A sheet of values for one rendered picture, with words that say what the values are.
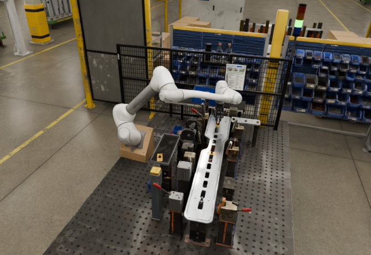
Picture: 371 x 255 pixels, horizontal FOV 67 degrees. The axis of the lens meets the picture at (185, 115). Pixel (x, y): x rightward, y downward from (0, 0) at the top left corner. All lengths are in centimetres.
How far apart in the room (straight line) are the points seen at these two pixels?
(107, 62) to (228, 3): 496
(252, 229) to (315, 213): 143
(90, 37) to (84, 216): 315
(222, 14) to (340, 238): 694
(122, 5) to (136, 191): 281
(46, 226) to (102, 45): 274
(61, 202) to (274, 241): 233
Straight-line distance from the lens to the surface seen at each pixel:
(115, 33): 458
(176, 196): 194
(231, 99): 245
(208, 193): 205
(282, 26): 304
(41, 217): 350
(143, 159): 275
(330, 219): 361
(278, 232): 233
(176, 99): 223
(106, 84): 499
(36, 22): 955
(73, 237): 229
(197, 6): 903
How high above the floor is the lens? 244
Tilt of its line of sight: 30 degrees down
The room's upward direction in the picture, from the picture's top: 2 degrees clockwise
